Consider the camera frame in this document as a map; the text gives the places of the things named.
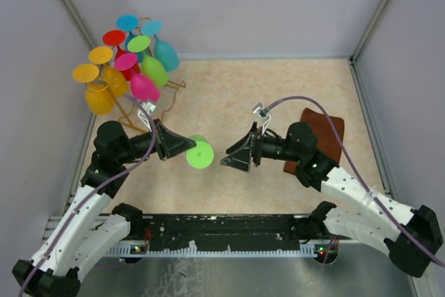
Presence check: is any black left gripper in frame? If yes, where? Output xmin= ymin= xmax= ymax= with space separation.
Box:
xmin=117 ymin=118 xmax=196 ymax=164

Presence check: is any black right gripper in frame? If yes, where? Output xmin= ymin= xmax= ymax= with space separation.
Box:
xmin=221 ymin=122 xmax=302 ymax=172

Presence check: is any green wine glass front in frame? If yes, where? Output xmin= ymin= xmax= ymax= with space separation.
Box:
xmin=186 ymin=134 xmax=214 ymax=169

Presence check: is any green wine glass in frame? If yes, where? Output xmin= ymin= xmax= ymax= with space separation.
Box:
xmin=186 ymin=134 xmax=214 ymax=169
xmin=127 ymin=35 xmax=169 ymax=88

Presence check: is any pink wine glass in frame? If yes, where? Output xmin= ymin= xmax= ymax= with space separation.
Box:
xmin=114 ymin=53 xmax=161 ymax=103

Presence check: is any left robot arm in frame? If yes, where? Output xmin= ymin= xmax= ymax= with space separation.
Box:
xmin=12 ymin=120 xmax=196 ymax=296

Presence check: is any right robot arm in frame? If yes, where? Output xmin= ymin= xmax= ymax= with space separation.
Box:
xmin=220 ymin=122 xmax=444 ymax=278

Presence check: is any green wine glass rear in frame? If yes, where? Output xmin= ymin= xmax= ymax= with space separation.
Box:
xmin=127 ymin=35 xmax=169 ymax=88

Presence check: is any orange wine glass rear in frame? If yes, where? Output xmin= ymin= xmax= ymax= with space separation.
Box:
xmin=88 ymin=46 xmax=129 ymax=98

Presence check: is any orange wine glass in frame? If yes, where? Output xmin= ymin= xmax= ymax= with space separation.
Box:
xmin=72 ymin=63 xmax=115 ymax=115
xmin=88 ymin=46 xmax=129 ymax=98

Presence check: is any orange wine glass front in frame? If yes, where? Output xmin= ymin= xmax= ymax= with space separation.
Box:
xmin=72 ymin=63 xmax=115 ymax=115

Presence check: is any teal wine glass front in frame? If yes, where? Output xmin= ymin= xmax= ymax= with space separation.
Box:
xmin=140 ymin=20 xmax=180 ymax=72

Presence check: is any teal wine glass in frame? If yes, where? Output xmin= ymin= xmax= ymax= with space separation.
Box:
xmin=115 ymin=15 xmax=139 ymax=59
xmin=140 ymin=20 xmax=180 ymax=72

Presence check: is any red wine glass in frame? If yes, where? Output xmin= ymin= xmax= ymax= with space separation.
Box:
xmin=102 ymin=29 xmax=140 ymax=81

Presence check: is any teal wine glass rear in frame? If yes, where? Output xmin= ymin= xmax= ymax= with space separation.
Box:
xmin=115 ymin=15 xmax=139 ymax=59

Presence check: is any brown cloth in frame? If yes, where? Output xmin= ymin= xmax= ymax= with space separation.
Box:
xmin=283 ymin=108 xmax=345 ymax=175

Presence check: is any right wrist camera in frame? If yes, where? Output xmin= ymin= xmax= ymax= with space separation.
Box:
xmin=252 ymin=103 xmax=271 ymax=135

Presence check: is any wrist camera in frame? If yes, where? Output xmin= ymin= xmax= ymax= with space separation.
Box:
xmin=137 ymin=101 xmax=156 ymax=131
xmin=252 ymin=103 xmax=271 ymax=135

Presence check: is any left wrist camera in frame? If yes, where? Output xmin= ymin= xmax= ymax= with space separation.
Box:
xmin=137 ymin=101 xmax=156 ymax=131

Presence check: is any gold wire glass rack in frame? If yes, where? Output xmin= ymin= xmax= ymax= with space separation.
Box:
xmin=90 ymin=15 xmax=186 ymax=114

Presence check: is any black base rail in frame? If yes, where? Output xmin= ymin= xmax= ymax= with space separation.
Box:
xmin=124 ymin=214 xmax=330 ymax=252

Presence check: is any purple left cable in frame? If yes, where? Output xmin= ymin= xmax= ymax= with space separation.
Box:
xmin=17 ymin=93 xmax=157 ymax=297

